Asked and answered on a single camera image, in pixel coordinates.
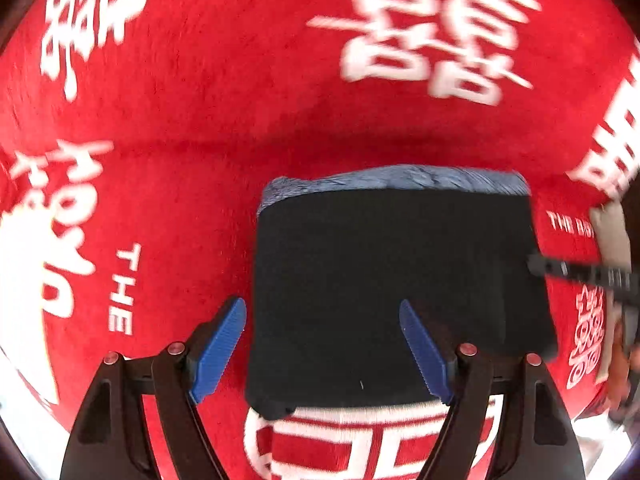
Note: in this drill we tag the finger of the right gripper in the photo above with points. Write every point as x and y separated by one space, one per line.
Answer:
624 284

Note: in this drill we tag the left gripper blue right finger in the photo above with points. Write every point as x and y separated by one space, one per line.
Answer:
535 439

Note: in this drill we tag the black pants grey waistband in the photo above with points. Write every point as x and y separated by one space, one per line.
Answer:
337 256

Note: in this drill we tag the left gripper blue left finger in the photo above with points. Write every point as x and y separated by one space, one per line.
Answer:
110 437

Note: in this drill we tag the red blanket white characters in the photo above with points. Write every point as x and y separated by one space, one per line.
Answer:
137 138

